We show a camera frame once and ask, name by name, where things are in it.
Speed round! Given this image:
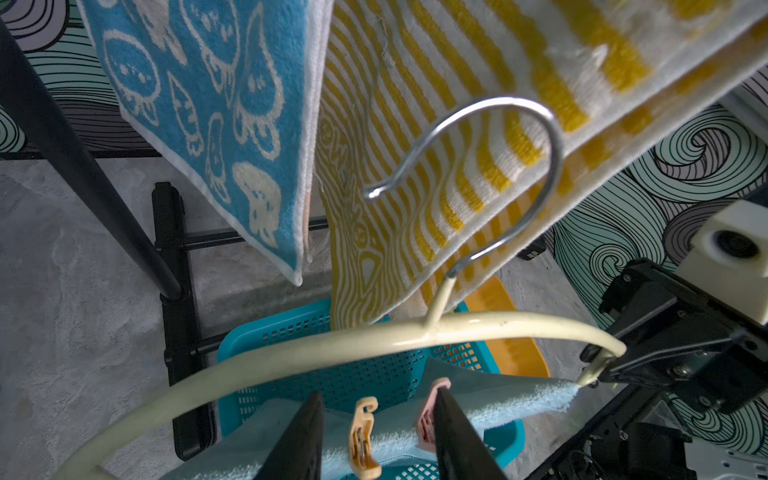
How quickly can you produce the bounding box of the cream plastic hanger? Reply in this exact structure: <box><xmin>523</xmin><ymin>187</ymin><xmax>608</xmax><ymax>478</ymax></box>
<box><xmin>50</xmin><ymin>95</ymin><xmax>628</xmax><ymax>480</ymax></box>

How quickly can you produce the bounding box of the black clothes rack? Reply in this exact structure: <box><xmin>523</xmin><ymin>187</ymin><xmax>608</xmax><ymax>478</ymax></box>
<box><xmin>1</xmin><ymin>1</ymin><xmax>293</xmax><ymax>476</ymax></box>

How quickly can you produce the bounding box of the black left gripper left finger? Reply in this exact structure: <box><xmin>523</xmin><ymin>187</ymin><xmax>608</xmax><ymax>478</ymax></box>
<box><xmin>254</xmin><ymin>392</ymin><xmax>325</xmax><ymax>480</ymax></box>

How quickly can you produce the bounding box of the blue rabbit print towel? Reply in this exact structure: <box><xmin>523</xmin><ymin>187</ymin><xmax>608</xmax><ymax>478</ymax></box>
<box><xmin>78</xmin><ymin>0</ymin><xmax>333</xmax><ymax>285</ymax></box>

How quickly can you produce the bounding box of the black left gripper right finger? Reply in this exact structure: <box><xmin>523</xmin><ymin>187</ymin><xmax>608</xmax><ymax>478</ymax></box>
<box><xmin>433</xmin><ymin>387</ymin><xmax>506</xmax><ymax>480</ymax></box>

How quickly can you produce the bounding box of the orange clothespin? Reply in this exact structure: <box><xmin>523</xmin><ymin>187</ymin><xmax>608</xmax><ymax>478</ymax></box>
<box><xmin>348</xmin><ymin>396</ymin><xmax>382</xmax><ymax>480</ymax></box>

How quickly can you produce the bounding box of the light blue terry towel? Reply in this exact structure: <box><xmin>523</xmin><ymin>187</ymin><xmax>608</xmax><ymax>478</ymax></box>
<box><xmin>166</xmin><ymin>358</ymin><xmax>579</xmax><ymax>479</ymax></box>

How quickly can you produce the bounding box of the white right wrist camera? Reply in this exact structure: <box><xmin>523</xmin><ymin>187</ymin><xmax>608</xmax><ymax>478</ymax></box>
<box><xmin>677</xmin><ymin>200</ymin><xmax>767</xmax><ymax>326</ymax></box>

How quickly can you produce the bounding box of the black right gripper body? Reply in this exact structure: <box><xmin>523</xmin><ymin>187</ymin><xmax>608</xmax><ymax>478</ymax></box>
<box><xmin>598</xmin><ymin>258</ymin><xmax>767</xmax><ymax>414</ymax></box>

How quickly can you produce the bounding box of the teal plastic basket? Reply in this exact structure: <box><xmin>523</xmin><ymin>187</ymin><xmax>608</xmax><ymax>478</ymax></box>
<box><xmin>215</xmin><ymin>298</ymin><xmax>526</xmax><ymax>480</ymax></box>

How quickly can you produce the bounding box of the orange plastic tray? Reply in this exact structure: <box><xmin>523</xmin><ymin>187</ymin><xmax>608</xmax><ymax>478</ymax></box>
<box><xmin>464</xmin><ymin>274</ymin><xmax>551</xmax><ymax>379</ymax></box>

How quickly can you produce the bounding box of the pink clothespin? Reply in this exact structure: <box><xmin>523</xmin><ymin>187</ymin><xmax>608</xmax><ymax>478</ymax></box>
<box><xmin>415</xmin><ymin>377</ymin><xmax>451</xmax><ymax>453</ymax></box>

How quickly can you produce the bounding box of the yellow striped towel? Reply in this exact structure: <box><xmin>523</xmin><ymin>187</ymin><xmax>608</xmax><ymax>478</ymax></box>
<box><xmin>315</xmin><ymin>1</ymin><xmax>767</xmax><ymax>329</ymax></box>

